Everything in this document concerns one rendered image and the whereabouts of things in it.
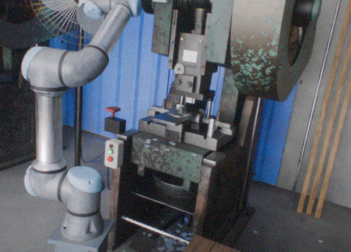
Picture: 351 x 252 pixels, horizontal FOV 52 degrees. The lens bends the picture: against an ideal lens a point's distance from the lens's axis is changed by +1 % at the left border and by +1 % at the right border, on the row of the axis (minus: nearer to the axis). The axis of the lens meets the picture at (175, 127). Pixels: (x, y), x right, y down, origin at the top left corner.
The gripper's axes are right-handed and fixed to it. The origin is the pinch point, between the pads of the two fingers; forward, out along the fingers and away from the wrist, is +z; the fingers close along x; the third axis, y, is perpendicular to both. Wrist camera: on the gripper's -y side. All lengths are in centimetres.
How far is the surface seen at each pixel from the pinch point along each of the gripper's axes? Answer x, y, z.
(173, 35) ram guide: 37.9, -3.6, -11.0
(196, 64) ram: 54, 4, -12
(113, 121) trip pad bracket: 33, 42, 14
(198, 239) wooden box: 84, 79, -21
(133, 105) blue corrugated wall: 55, -12, 160
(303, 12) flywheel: 77, -21, -52
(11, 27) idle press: -47, 3, 79
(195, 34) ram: 46.6, -7.3, -15.8
